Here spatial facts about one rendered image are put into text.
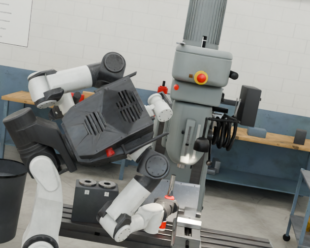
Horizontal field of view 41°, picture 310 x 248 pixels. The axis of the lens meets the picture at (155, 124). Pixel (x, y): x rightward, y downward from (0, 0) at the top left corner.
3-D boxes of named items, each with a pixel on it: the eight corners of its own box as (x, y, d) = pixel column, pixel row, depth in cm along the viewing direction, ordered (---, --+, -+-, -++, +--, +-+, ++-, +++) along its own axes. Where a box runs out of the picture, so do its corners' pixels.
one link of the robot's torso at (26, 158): (17, 157, 151) (47, 143, 153) (19, 147, 164) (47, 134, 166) (34, 187, 155) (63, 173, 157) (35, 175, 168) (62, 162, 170)
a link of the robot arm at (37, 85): (51, 112, 178) (26, 108, 160) (44, 90, 180) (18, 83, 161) (72, 103, 176) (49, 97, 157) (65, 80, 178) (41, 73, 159)
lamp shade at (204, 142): (197, 151, 188) (199, 138, 187) (190, 147, 195) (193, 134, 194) (211, 152, 191) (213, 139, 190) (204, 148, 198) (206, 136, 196)
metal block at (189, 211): (194, 223, 217) (196, 212, 216) (182, 220, 218) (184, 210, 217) (194, 219, 222) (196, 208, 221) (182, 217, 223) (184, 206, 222)
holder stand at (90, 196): (113, 225, 217) (119, 189, 213) (70, 221, 213) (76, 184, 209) (112, 215, 228) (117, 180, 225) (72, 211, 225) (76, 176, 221)
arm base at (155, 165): (153, 188, 152) (174, 165, 153) (128, 164, 154) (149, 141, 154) (156, 188, 167) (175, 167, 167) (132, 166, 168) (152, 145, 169)
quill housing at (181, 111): (203, 170, 205) (215, 106, 200) (162, 163, 206) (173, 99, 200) (201, 159, 224) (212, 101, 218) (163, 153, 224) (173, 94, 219)
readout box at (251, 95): (256, 128, 230) (264, 90, 226) (239, 125, 230) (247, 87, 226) (249, 121, 250) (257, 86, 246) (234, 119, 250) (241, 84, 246)
